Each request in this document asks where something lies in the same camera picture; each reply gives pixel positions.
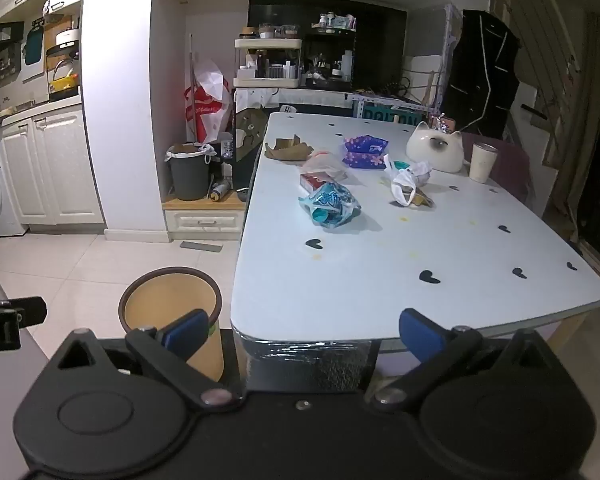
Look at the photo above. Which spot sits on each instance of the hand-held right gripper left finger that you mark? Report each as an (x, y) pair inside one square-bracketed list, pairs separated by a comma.
[(187, 332)]

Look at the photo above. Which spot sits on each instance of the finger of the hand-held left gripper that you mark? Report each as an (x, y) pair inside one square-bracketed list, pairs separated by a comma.
[(32, 310)]

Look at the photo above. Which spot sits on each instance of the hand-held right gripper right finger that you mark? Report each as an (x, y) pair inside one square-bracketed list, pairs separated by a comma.
[(420, 332)]

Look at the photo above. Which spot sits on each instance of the beige trash bin brown rim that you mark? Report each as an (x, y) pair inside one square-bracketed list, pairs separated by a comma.
[(155, 305)]

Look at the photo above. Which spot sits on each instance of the brown paper scrap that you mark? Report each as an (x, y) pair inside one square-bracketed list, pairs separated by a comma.
[(422, 201)]

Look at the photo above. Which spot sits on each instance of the blue snack bag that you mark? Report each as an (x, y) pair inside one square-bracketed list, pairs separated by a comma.
[(330, 205)]

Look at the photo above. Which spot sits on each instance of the teal wrapper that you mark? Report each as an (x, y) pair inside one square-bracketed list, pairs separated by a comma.
[(401, 165)]

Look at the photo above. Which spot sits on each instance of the purple floral packet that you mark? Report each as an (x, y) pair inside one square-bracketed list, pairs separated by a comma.
[(365, 152)]

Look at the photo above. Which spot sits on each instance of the clear plastic bag red box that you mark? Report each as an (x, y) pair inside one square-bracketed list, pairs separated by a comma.
[(325, 167)]

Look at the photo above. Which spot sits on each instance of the brown cardboard piece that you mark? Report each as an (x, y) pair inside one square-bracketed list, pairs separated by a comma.
[(287, 150)]

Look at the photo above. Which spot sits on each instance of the grey lined trash bin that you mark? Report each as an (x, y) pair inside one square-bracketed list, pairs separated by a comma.
[(190, 175)]

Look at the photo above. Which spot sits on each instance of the grey flat board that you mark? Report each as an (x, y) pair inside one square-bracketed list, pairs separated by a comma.
[(201, 246)]

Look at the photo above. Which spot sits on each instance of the low white drawer cabinet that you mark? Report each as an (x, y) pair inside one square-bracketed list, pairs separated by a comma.
[(205, 220)]

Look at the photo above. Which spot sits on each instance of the spray can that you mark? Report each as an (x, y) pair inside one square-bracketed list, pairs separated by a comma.
[(219, 191)]

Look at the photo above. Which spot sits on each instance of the white kitchen cabinets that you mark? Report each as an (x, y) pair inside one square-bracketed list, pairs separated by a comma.
[(55, 165)]

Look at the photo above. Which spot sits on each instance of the beige tumbler cup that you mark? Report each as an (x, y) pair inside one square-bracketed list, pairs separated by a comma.
[(482, 162)]

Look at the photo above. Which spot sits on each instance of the white cat-shaped ceramic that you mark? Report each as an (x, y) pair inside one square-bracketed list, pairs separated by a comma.
[(432, 150)]

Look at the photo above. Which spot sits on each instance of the purple chair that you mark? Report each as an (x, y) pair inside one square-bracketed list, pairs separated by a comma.
[(512, 165)]

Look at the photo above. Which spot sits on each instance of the red white plastic bag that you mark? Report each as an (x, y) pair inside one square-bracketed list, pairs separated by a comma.
[(210, 105)]

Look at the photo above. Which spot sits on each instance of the mop stick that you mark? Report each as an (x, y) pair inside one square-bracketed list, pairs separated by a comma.
[(193, 85)]

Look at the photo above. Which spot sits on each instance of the teal cutting board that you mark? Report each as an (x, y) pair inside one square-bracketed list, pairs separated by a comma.
[(34, 47)]

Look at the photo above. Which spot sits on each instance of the black jacket white trim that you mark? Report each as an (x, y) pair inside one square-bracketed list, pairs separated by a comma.
[(485, 70)]

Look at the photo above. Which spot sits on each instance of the white cooker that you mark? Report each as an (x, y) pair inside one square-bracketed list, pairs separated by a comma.
[(69, 40)]

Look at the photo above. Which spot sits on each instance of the black range hood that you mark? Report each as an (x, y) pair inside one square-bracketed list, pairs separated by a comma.
[(2, 34)]

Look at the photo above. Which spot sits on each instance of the white shelf rack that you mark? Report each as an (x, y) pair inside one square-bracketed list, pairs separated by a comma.
[(267, 62)]

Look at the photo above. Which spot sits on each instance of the black shelf rack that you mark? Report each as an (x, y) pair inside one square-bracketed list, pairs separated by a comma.
[(330, 57)]

